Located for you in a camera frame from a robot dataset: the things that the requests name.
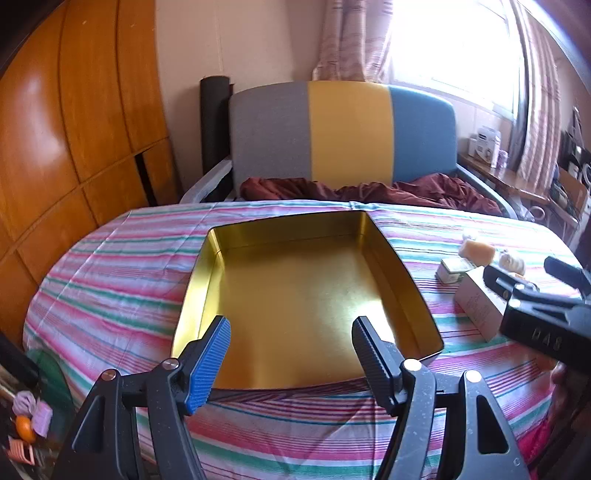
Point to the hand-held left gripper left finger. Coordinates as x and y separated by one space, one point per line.
207 364

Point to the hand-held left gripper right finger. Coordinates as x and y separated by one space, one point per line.
374 364

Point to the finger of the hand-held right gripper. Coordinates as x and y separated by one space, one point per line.
503 284
568 274

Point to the white sock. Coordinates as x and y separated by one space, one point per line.
512 263

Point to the white medicine carton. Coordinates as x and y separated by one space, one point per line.
478 300

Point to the green white small box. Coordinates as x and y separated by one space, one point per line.
455 272

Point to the gold tin box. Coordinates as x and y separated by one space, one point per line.
300 300

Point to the person's red clothing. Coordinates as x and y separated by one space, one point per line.
568 415

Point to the wooden side desk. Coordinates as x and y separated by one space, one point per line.
508 177

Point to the dark cluttered shelf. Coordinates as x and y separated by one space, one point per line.
572 157

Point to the striped tablecloth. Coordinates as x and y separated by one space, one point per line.
115 286

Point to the small purple box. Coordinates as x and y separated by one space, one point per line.
502 159

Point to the maroon blanket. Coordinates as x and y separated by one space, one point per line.
415 191

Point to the white appliance box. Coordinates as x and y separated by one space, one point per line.
485 143

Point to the pink patterned curtain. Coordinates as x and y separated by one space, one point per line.
341 41
540 115

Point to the pink packet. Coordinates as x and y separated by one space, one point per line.
42 417

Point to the lilac cloth roll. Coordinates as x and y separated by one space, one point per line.
25 402

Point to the orange fruit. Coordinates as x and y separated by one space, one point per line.
24 427

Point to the grey yellow blue sofa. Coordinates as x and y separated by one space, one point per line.
346 134

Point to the bright window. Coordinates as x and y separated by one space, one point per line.
452 50

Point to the black rolled mat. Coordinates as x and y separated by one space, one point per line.
213 120

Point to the wooden wardrobe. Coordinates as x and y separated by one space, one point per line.
69 115

